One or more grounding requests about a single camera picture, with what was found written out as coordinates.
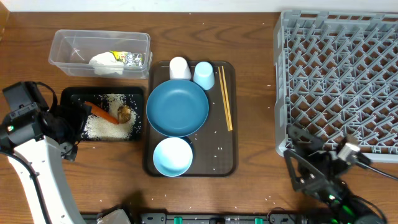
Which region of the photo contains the light blue plastic cup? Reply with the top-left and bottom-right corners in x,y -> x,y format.
193,62 -> 215,90

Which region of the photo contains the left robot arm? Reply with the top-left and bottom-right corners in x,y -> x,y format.
1,103 -> 86,223

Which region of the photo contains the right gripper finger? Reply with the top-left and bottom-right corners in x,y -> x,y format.
287,124 -> 325,152
284,149 -> 313,192

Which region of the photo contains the black rectangular tray bin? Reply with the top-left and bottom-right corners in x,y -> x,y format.
60,86 -> 144,141

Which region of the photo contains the orange carrot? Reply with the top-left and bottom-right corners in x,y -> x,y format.
85,101 -> 119,124

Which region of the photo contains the dark brown serving tray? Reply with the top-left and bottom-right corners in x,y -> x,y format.
143,61 -> 238,177

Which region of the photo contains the grey dishwasher rack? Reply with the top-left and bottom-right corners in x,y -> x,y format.
274,10 -> 397,163

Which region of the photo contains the brown food scrap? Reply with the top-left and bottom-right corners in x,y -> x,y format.
118,105 -> 131,124

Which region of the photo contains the green snack wrapper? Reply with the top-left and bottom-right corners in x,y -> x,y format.
110,51 -> 144,67

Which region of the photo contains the wooden chopstick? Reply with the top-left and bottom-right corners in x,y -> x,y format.
218,67 -> 231,132
221,66 -> 233,131

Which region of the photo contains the white rice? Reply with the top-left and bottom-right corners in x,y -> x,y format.
81,93 -> 142,141

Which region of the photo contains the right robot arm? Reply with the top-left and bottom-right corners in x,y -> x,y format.
284,125 -> 387,223

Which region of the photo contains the white tissue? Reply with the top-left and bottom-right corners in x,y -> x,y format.
89,52 -> 124,75

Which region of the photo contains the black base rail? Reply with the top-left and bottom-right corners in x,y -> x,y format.
80,205 -> 330,224

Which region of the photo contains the light blue bowl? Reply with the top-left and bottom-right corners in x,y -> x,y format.
153,138 -> 193,177

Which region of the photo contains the dark blue plate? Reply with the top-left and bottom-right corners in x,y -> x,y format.
146,80 -> 210,137

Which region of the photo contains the white plastic cup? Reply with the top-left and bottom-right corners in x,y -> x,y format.
169,57 -> 192,80

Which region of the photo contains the clear plastic bin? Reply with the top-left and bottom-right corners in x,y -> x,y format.
49,30 -> 152,79

